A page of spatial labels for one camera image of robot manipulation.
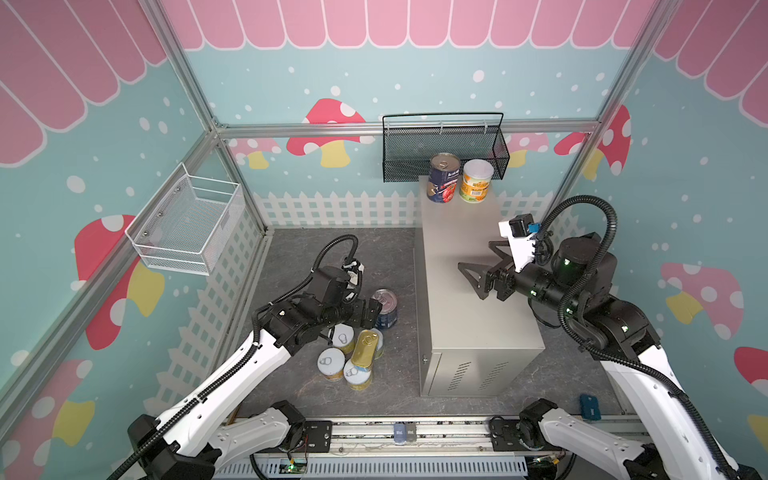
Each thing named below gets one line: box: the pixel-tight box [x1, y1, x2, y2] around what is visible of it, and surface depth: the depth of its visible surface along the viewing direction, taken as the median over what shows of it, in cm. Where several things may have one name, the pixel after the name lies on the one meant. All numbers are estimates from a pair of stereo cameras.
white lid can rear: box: [328, 323, 355, 348], surface depth 87 cm
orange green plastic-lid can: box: [459, 158, 494, 203], surface depth 77 cm
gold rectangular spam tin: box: [351, 329, 379, 368], surface depth 82 cm
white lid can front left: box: [316, 347, 346, 381], surface depth 83 cm
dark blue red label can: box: [427, 152, 460, 204], surface depth 75 cm
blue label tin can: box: [371, 288, 398, 329], surface depth 89 cm
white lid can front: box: [343, 358, 372, 391], surface depth 81 cm
